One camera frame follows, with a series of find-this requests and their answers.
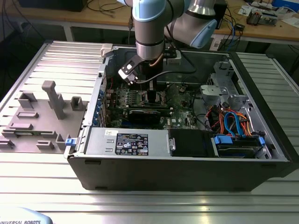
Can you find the silver metal drive cage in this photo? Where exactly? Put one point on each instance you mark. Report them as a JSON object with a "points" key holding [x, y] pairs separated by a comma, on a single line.
{"points": [[243, 102]]}

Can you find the small black box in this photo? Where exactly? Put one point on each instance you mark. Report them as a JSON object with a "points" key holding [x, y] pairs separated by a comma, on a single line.
{"points": [[239, 27]]}

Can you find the grey electronic device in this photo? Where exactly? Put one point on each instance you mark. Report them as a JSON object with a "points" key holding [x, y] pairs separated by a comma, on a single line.
{"points": [[268, 18]]}

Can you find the grey parts rack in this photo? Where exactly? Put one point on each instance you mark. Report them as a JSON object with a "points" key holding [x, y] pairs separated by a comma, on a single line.
{"points": [[42, 130]]}

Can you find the hard disk in blue carrier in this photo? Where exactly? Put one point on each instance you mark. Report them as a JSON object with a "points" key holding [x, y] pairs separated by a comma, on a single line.
{"points": [[224, 140]]}

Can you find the black computer tower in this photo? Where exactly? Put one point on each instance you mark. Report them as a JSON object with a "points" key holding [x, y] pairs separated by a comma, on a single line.
{"points": [[222, 14]]}

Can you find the green motherboard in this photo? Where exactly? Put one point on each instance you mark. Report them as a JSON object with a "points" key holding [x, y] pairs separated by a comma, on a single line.
{"points": [[182, 112]]}

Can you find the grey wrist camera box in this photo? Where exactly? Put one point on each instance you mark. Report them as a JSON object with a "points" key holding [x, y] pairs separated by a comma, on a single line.
{"points": [[174, 61]]}

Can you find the silver power supply unit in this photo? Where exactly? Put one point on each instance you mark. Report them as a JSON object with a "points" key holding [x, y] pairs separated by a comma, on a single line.
{"points": [[100, 142]]}

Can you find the blue case latch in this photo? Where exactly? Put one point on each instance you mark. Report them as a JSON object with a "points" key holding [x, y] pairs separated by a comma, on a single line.
{"points": [[71, 142]]}

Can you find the beige case latch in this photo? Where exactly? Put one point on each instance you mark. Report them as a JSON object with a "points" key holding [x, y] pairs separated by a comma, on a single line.
{"points": [[106, 50]]}

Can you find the CPU socket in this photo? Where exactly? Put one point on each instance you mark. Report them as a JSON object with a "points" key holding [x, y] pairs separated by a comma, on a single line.
{"points": [[161, 98]]}

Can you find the black open PC case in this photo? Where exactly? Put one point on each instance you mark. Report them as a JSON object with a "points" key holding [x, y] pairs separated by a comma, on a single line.
{"points": [[163, 172]]}

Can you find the blue cardboard box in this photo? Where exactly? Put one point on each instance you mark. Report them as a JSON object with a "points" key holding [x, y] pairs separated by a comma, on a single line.
{"points": [[285, 2]]}

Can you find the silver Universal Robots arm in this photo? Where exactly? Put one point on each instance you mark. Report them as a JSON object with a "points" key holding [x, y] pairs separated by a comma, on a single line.
{"points": [[149, 35]]}

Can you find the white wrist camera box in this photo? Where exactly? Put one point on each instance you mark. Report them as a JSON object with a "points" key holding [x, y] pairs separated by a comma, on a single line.
{"points": [[126, 70]]}

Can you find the white labelled box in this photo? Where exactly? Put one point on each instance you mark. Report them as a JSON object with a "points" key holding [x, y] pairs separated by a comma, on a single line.
{"points": [[215, 44]]}

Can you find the round coin battery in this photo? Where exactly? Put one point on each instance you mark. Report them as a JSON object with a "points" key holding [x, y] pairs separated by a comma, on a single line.
{"points": [[183, 88]]}

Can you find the wooden desk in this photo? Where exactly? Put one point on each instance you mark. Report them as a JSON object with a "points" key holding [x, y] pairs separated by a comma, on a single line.
{"points": [[105, 14]]}

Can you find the large black box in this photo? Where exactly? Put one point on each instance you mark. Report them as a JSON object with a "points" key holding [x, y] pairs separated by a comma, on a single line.
{"points": [[51, 4]]}

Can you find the black graphics card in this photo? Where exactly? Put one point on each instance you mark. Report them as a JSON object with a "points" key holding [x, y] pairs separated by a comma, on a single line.
{"points": [[144, 116]]}

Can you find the copper finned cooler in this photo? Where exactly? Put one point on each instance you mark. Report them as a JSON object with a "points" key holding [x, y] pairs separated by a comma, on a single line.
{"points": [[253, 18]]}

